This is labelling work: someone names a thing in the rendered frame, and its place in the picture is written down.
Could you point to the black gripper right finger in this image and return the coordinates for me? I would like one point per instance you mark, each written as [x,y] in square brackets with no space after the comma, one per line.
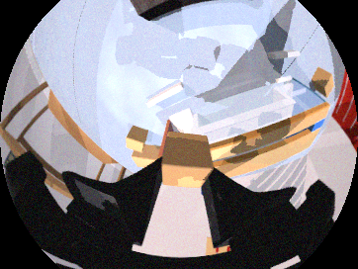
[231,207]

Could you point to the brown cardboard box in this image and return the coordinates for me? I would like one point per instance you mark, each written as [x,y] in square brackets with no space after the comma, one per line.
[323,81]

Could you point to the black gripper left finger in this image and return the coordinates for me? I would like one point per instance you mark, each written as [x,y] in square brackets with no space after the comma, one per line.
[130,201]

